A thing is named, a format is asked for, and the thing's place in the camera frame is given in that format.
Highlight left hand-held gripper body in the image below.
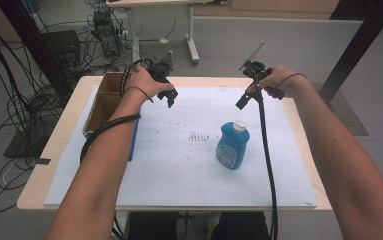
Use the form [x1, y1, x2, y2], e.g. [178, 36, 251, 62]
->
[146, 50, 175, 85]

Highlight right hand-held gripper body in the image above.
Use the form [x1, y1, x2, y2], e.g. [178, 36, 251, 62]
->
[238, 40, 285, 101]

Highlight blue bottle with white cap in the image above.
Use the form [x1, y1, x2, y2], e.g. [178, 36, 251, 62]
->
[215, 120, 251, 171]

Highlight blue cardboard box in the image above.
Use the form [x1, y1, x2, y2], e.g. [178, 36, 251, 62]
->
[82, 72, 140, 162]

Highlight person's left hand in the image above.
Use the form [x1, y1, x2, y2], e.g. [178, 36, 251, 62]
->
[124, 64, 176, 104]

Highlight person's right hand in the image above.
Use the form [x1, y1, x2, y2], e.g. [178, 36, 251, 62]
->
[245, 65, 308, 100]

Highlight white desk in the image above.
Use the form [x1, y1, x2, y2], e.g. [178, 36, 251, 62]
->
[105, 0, 228, 70]

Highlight black computer tower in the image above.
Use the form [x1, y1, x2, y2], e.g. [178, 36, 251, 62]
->
[92, 9, 122, 58]

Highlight light wooden cabinet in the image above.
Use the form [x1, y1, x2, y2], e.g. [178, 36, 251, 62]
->
[192, 0, 342, 20]

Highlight white table mat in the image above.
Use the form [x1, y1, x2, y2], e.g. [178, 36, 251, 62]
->
[43, 85, 318, 208]

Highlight person's right leg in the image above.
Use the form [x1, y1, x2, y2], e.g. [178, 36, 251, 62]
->
[211, 211, 273, 240]

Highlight person's leg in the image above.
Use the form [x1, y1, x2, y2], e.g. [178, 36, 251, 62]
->
[211, 211, 273, 240]
[127, 211, 187, 240]

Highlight person's left leg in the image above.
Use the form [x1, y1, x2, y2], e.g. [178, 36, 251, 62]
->
[127, 211, 187, 240]

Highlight dark floor plate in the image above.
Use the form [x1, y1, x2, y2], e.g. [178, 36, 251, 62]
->
[3, 111, 63, 159]

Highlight thin black wrist cord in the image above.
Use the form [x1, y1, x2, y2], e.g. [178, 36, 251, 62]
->
[274, 72, 308, 89]
[124, 85, 154, 104]

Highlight black metal stand post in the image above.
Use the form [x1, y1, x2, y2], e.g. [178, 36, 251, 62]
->
[0, 0, 75, 101]
[318, 0, 383, 106]

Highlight tangle of black floor cables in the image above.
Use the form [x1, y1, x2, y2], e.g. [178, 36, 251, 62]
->
[0, 0, 137, 216]

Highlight thin white cable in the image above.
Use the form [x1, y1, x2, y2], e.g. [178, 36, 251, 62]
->
[1, 159, 17, 178]

